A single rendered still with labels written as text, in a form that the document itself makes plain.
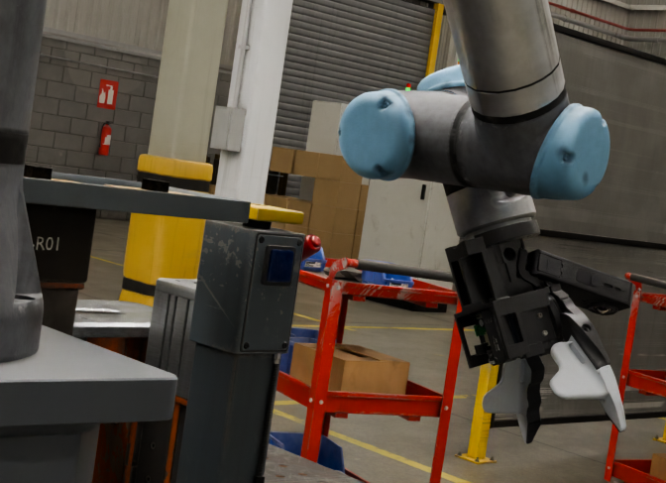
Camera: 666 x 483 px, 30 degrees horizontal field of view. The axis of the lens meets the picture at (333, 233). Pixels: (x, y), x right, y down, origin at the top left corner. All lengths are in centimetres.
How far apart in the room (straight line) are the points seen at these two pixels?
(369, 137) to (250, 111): 423
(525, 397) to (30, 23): 74
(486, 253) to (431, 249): 1040
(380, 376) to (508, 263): 245
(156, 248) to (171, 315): 708
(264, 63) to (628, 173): 201
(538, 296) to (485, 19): 30
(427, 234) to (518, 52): 1053
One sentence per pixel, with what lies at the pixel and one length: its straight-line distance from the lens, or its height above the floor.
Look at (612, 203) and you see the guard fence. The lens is 622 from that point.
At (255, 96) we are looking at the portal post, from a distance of 527.
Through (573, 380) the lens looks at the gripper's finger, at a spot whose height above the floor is 105.
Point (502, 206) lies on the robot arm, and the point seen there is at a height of 119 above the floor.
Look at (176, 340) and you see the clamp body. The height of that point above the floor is 100.
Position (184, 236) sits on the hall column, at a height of 59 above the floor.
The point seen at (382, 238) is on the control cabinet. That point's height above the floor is 61.
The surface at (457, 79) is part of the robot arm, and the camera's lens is 114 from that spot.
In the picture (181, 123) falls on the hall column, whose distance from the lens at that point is 844.
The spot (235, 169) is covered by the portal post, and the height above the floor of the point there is 114.
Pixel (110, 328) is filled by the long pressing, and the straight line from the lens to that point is 136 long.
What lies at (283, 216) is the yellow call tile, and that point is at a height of 115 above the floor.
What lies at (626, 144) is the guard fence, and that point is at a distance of 627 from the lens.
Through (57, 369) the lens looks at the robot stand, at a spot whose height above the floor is 110.
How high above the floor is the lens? 120
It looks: 3 degrees down
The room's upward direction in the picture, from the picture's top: 8 degrees clockwise
